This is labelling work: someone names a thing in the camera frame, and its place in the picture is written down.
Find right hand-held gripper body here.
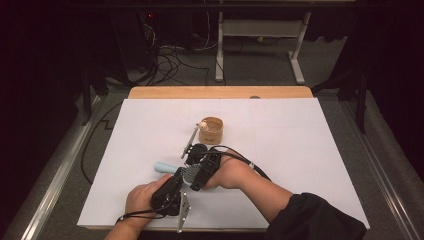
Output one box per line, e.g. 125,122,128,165
180,125,223,183

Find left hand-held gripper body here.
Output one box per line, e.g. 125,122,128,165
151,175,192,234

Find light blue hairbrush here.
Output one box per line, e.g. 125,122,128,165
153,161,203,187

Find person's right hand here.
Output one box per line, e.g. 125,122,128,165
202,158,257,191

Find person's left hand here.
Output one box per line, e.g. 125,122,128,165
124,173,172,225

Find round wooden cup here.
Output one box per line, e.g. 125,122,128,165
196,116,224,146

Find white table cover board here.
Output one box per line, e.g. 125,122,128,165
77,97,371,231

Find black metal stand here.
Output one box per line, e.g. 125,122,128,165
80,65,110,127
311,63,370,135

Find person's black sleeve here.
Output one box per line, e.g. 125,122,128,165
264,192,368,240

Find black computer tower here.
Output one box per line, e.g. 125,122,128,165
111,12,158,74

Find left hand-held gripper black cable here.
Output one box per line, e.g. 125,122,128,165
115,204,169,224

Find hand-held gripper black cable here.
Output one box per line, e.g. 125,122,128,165
115,204,169,224
203,145,272,182

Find right hand-held gripper black cable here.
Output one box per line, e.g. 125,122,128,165
203,145,272,182

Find long black floor cable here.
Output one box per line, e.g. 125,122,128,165
80,101,125,185

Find tangle of black floor cables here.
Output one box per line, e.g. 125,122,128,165
141,23,212,87

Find aluminium floor rail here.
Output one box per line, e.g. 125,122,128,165
339,99,424,240
18,95,103,240

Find white metal desk frame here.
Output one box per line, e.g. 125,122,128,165
214,11,313,86

